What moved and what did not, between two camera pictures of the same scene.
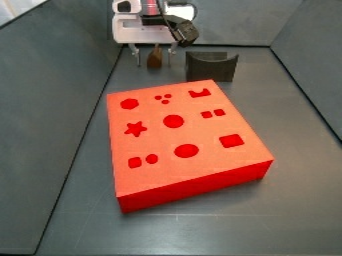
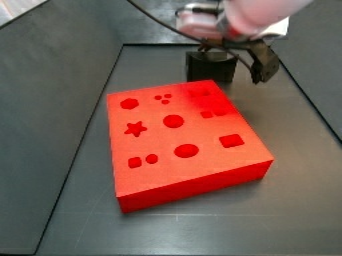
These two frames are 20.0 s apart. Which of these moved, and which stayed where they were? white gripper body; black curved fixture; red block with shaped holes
Moved: white gripper body
Stayed: red block with shaped holes; black curved fixture
